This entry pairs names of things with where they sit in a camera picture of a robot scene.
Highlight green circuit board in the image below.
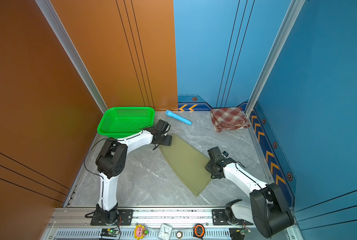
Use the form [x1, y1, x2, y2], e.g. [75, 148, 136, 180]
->
[100, 228, 121, 240]

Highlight right circuit board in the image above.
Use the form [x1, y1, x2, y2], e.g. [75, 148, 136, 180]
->
[229, 228, 251, 240]

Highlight small round brass object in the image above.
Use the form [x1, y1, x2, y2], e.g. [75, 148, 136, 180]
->
[176, 231, 183, 239]

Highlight blue toy microphone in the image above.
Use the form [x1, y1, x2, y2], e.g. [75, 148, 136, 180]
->
[165, 110, 192, 125]

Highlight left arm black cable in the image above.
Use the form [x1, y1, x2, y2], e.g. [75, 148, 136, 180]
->
[83, 137, 113, 178]

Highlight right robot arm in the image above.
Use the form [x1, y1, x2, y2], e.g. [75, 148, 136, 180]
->
[205, 147, 295, 239]

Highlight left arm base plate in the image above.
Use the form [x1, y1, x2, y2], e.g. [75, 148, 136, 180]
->
[90, 208, 133, 226]

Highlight aluminium front rail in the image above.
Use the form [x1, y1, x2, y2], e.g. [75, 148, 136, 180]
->
[41, 206, 264, 240]

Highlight red plaid skirt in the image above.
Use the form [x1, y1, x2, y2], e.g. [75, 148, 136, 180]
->
[210, 107, 250, 133]

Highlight orange black tape measure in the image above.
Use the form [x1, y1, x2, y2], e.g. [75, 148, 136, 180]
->
[193, 224, 205, 240]

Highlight small white clock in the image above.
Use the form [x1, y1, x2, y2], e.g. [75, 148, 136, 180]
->
[157, 224, 173, 240]

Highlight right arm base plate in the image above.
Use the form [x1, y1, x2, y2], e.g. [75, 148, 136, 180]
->
[211, 209, 253, 226]

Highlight olive green skirt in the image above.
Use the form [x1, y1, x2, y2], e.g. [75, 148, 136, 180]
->
[159, 135, 211, 197]

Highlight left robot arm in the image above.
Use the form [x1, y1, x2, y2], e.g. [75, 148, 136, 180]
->
[85, 120, 172, 226]

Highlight yellow pink flower toy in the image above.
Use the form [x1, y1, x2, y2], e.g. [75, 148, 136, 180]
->
[134, 225, 148, 240]

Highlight green plastic basket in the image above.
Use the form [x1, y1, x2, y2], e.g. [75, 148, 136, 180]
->
[97, 107, 155, 139]

